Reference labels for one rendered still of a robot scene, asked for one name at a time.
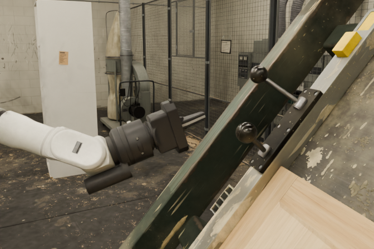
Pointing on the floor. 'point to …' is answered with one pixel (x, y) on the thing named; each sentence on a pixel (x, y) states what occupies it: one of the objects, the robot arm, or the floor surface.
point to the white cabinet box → (66, 70)
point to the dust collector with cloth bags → (124, 83)
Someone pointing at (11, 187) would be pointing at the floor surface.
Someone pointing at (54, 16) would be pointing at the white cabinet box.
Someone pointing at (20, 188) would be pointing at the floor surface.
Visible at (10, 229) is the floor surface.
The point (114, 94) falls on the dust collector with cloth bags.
